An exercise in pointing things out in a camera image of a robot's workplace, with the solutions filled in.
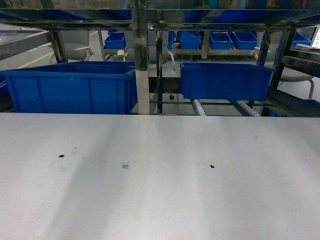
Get blue bin lower right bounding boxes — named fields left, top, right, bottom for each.
left=180, top=62, right=275, bottom=101

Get blue bin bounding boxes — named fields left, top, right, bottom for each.
left=0, top=61, right=138, bottom=115
left=180, top=62, right=275, bottom=101

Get blue bin lower left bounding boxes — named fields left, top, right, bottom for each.
left=0, top=61, right=138, bottom=115

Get steel rack upright post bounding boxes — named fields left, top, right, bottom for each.
left=130, top=0, right=150, bottom=115

